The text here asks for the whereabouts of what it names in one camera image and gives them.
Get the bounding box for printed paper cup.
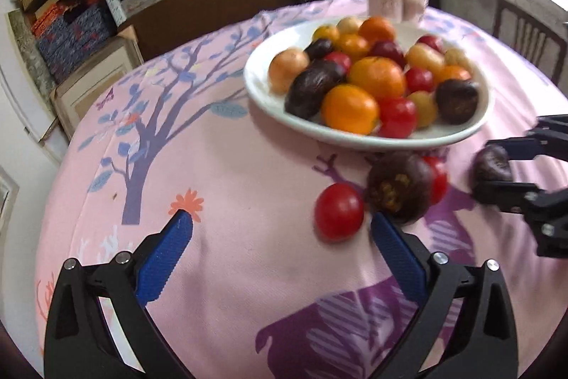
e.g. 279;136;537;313
399;0;432;25

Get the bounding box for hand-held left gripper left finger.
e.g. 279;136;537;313
43;209;195;379

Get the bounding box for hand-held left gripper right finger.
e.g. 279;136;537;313
370;211;519;379

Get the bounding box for white board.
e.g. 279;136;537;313
0;59;67;167

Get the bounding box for grey marbled board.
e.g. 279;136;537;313
6;8;58;87

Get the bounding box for pink printed tablecloth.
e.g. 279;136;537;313
34;0;568;379

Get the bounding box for orange-red patterned boxes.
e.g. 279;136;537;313
31;0;105;36

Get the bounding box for brown wooden board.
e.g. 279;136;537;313
116;0;311;61

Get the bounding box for white oval plate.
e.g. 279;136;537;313
243;18;490;152

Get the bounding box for pale yellow round fruit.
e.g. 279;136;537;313
268;49;310;94

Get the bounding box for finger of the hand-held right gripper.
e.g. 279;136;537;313
471;179;568;259
486;114;568;162

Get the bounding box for small tan round fruit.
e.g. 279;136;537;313
444;48;471;69

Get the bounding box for dark wooden chair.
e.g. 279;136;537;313
492;0;566;84

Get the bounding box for dark purple passion fruit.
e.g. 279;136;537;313
284;60;347;120
366;151;436;226
471;144;512;194
435;79;480;125
304;38;336;61

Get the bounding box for large mandarin orange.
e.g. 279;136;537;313
347;56;407;101

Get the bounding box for stack of blue patterned boxes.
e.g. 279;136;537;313
34;1;120;83

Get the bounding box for small mandarin orange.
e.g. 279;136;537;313
335;33;372;63
435;65;472;85
312;25;340;45

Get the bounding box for framed picture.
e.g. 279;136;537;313
50;36;145;140

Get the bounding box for dark red plum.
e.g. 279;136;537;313
370;40;406;69

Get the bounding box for red cherry tomato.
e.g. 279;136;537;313
405;67;435;94
421;156;450;206
323;52;353;73
313;183;366;241
416;34;445;54
378;97;419;139

